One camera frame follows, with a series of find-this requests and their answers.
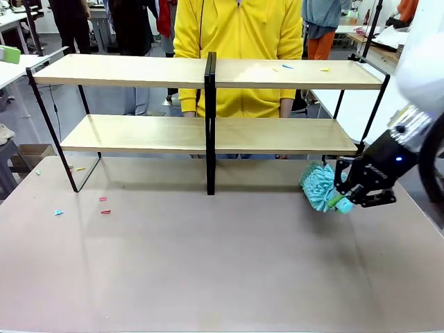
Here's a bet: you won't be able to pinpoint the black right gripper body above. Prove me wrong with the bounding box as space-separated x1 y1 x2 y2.
346 130 420 196

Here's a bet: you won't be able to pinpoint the turquoise microfiber duster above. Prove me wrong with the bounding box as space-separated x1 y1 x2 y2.
300 162 355 215

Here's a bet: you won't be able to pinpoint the person's left hand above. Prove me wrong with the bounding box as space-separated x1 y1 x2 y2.
279 98 296 119

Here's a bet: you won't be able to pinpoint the white desk with clutter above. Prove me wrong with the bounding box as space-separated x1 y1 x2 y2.
0 5 40 55

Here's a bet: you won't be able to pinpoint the black stand pole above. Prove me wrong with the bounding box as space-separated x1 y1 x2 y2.
25 0 45 57
359 0 384 64

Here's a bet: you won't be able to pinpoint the large white table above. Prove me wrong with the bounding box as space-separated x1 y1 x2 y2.
309 88 412 148

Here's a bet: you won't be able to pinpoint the bystander in black clothes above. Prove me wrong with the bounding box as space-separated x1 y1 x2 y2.
48 0 93 55

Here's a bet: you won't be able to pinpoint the beige cloth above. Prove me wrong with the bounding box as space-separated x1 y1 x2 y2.
0 123 17 146

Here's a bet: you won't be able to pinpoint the black office chair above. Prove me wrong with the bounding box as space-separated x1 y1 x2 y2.
291 89 318 116

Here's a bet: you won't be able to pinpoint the grey cabinet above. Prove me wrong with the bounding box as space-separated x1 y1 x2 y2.
88 4 116 53

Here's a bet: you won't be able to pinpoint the cardboard box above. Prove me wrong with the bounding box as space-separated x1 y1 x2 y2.
9 143 57 180

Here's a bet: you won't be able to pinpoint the grey stool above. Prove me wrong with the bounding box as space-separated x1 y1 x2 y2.
0 139 20 201

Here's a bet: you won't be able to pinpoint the bystander in dark coat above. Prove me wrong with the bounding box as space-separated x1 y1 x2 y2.
107 0 156 56

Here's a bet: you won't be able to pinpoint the wooden table with papers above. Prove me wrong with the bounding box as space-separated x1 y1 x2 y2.
346 23 411 65

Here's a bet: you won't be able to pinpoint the bystander grey top orange trousers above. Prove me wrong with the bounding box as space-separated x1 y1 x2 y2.
300 0 352 61

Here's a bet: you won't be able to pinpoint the bystander in red jacket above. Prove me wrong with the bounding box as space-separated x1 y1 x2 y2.
155 0 176 39

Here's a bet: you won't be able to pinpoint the bystander in orange top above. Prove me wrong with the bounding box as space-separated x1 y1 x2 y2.
397 0 421 22

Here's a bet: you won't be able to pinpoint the person in yellow hoodie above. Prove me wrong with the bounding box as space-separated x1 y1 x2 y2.
172 0 305 119

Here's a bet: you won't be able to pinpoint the black hanging cable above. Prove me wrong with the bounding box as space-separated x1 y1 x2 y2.
49 83 64 140

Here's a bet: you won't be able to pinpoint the wood shelf unit black frame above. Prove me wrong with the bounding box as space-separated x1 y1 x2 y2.
26 51 213 196
207 51 392 197

